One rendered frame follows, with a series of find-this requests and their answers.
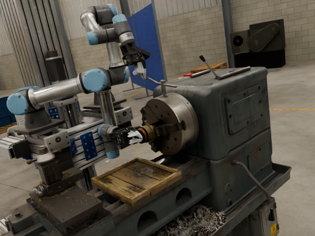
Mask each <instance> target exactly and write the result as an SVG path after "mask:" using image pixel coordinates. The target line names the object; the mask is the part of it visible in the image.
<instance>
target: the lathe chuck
mask: <svg viewBox="0 0 315 236"><path fill-rule="evenodd" d="M162 96H163V95H162ZM162 96H158V97H155V98H152V99H150V100H148V101H147V104H148V105H149V107H150V108H151V110H152V111H153V113H154V114H155V116H156V117H157V119H160V120H161V121H160V122H159V123H158V124H156V125H154V127H157V126H159V125H162V124H170V123H180V122H181V121H183V122H184V126H185V130H179V131H176V132H174V133H167V134H166V135H163V137H162V146H161V153H162V154H165V155H175V154H177V153H179V152H180V151H182V150H184V149H186V148H188V147H189V146H190V145H191V144H192V142H193V140H194V136H195V126H194V121H193V118H192V115H191V113H190V111H189V109H188V108H187V106H186V105H185V104H184V103H183V102H182V101H181V100H180V99H179V98H178V97H176V96H174V95H170V94H166V95H165V96H167V97H162ZM188 142H189V144H188V145H187V146H186V147H184V146H185V144H186V143H188Z"/></svg>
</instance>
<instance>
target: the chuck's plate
mask: <svg viewBox="0 0 315 236"><path fill-rule="evenodd" d="M168 94H170V95H174V96H176V97H178V98H179V99H180V100H181V101H182V102H183V103H184V104H185V105H186V106H187V108H188V109H189V111H190V113H191V115H192V118H193V121H194V126H195V136H194V140H193V142H192V144H191V145H190V146H192V145H193V144H194V143H195V142H196V140H197V138H198V134H199V122H198V118H197V115H196V112H195V110H194V108H193V107H192V105H191V104H190V102H189V101H188V100H187V99H186V98H184V97H183V96H181V95H179V94H177V93H168Z"/></svg>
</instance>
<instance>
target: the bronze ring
mask: <svg viewBox="0 0 315 236"><path fill-rule="evenodd" d="M153 128H155V127H154V126H152V125H149V124H145V125H144V126H142V127H140V128H139V129H137V131H138V132H139V133H140V134H141V135H142V138H143V140H142V141H141V142H139V143H140V144H143V143H147V142H149V141H153V140H154V139H155V133H154V130H153Z"/></svg>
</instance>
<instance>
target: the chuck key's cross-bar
mask: <svg viewBox="0 0 315 236"><path fill-rule="evenodd" d="M146 78H147V79H148V80H150V81H152V82H154V83H155V84H157V85H161V83H160V82H157V81H155V80H153V79H151V78H150V77H148V76H146ZM163 85H164V86H168V87H173V88H177V86H176V85H171V84H165V83H164V84H163Z"/></svg>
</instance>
